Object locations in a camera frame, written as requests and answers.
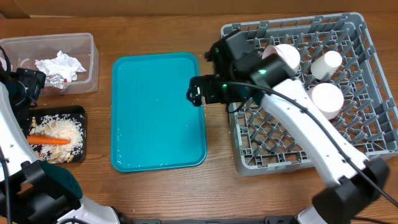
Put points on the teal plastic serving tray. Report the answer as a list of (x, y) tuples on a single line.
[(153, 125)]

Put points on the pink round plate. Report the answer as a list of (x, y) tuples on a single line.
[(270, 49)]

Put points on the grey plastic dishwasher rack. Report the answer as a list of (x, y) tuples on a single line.
[(368, 118)]

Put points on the black plastic waste tray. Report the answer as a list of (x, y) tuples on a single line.
[(52, 111)]

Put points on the rice and food scraps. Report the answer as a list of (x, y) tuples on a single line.
[(69, 126)]

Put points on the white bowl with food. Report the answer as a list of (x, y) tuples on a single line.
[(290, 55)]

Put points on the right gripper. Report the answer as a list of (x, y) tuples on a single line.
[(211, 94)]

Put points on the white paper cup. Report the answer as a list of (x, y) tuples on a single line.
[(327, 64)]

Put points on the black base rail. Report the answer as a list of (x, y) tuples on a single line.
[(265, 220)]

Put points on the white napkin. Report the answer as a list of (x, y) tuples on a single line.
[(66, 66)]

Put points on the red snack wrapper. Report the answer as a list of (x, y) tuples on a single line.
[(55, 81)]

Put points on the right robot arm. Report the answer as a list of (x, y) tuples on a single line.
[(352, 181)]

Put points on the clear plastic storage bin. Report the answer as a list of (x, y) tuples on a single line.
[(23, 51)]

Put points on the orange carrot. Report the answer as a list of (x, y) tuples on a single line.
[(36, 139)]

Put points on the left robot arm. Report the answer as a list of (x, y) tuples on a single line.
[(33, 191)]

